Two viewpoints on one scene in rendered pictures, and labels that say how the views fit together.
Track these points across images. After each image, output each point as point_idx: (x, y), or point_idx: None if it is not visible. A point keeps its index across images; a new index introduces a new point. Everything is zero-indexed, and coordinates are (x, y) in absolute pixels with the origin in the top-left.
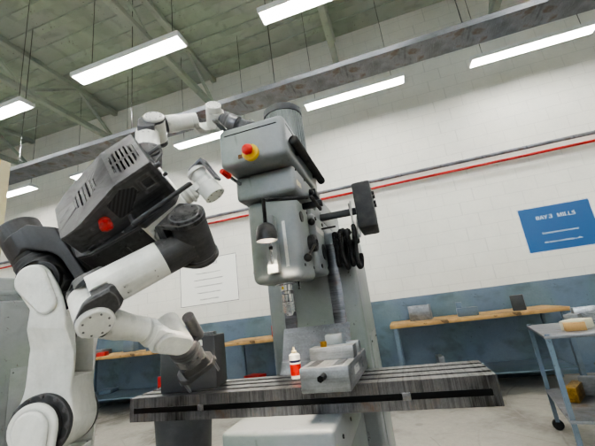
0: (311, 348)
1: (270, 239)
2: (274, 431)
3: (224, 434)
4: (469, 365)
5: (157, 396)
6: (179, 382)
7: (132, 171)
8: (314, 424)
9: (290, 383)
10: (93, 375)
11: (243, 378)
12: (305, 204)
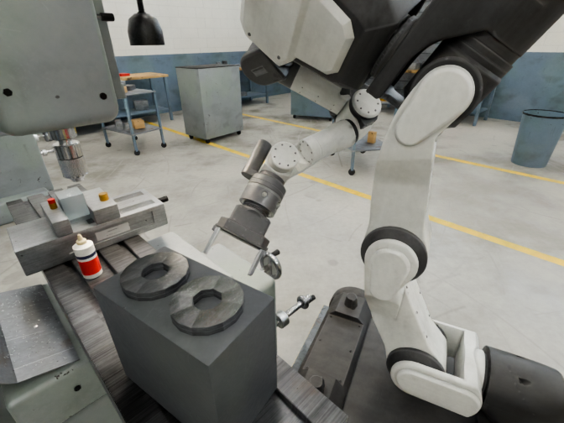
0: (112, 204)
1: (131, 39)
2: (199, 251)
3: (231, 274)
4: (33, 199)
5: (286, 374)
6: (266, 252)
7: None
8: (168, 242)
9: (127, 258)
10: (370, 214)
11: (95, 364)
12: None
